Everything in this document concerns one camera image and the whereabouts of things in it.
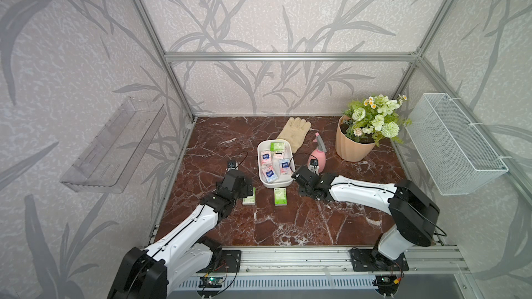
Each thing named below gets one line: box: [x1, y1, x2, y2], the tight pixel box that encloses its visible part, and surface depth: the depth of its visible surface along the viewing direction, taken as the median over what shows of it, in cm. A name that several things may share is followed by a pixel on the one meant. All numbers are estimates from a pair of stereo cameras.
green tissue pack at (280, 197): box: [273, 187, 288, 207], surface depth 89 cm
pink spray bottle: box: [307, 132, 327, 174], surface depth 93 cm
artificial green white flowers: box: [342, 94, 413, 147], surface depth 82 cm
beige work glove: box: [277, 116, 312, 154], surface depth 117 cm
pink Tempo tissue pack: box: [260, 150, 273, 167], surface depth 101 cm
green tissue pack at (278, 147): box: [270, 141, 286, 153], surface depth 103 cm
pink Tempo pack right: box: [279, 158, 292, 176], surface depth 100 cm
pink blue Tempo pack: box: [261, 168, 278, 183], surface depth 95 cm
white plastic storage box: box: [256, 139, 296, 189], surface depth 101 cm
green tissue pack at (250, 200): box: [242, 186, 257, 206], surface depth 88 cm
